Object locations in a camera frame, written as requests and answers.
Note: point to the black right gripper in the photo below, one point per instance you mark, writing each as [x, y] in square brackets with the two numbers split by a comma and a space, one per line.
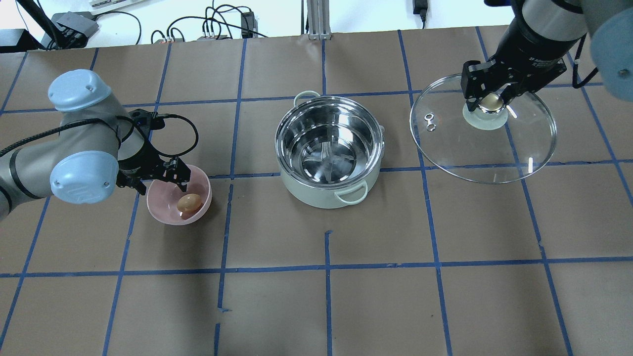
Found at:
[528, 51]

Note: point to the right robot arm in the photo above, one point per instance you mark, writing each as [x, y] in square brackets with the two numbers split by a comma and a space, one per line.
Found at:
[607, 22]

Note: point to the brown egg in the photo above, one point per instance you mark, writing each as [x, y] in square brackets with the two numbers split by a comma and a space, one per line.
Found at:
[189, 204]

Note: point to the black box device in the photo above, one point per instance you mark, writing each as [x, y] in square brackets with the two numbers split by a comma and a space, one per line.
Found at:
[80, 25]

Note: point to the pink bowl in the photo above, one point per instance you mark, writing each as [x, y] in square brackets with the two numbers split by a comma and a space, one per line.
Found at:
[162, 197]

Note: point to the aluminium frame post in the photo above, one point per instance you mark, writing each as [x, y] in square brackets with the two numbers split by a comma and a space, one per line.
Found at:
[318, 20]

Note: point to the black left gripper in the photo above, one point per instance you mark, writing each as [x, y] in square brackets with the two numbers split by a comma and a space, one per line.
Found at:
[137, 163]

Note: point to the glass pot lid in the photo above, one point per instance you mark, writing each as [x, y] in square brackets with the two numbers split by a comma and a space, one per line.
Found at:
[495, 143]

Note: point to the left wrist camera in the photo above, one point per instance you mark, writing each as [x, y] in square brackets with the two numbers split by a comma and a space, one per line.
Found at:
[143, 119]

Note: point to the light green steel pot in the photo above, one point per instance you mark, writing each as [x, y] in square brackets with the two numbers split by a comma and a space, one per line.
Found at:
[329, 150]

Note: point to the black adapter behind post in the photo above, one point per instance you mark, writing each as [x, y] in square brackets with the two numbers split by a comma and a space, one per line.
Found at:
[421, 7]

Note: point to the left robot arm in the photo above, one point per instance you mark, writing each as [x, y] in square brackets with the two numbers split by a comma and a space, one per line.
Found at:
[98, 147]

